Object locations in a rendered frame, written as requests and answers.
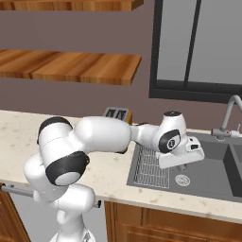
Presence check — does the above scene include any wide wooden cupboard front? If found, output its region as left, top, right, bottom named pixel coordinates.
left=103, top=200, right=242, bottom=242

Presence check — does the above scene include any grey sink tap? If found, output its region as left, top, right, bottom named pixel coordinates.
left=210, top=95, right=242, bottom=140

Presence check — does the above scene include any grey dishwasher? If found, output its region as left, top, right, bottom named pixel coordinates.
left=0, top=183, right=109, bottom=242

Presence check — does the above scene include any grey dishwasher handle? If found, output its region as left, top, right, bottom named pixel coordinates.
left=0, top=183, right=102, bottom=209

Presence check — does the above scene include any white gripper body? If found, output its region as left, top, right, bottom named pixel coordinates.
left=155, top=147, right=205, bottom=170

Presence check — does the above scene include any dark grey double sink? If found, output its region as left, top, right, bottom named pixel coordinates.
left=126, top=131, right=242, bottom=203

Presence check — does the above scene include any thick wooden wall shelf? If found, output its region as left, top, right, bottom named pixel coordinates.
left=0, top=48, right=143, bottom=86

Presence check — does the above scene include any round silver sink drain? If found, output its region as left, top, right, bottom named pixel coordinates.
left=174, top=173, right=191, bottom=187

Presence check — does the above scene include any narrow wooden cupboard front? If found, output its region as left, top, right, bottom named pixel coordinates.
left=0, top=188, right=31, bottom=242

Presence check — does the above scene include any white wire sink rack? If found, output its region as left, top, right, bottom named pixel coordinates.
left=133, top=145, right=171, bottom=189

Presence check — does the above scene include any thin wooden wall shelf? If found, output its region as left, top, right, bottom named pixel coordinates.
left=0, top=0, right=145, bottom=12

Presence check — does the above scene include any black framed window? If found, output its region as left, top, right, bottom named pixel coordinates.
left=148, top=0, right=242, bottom=105

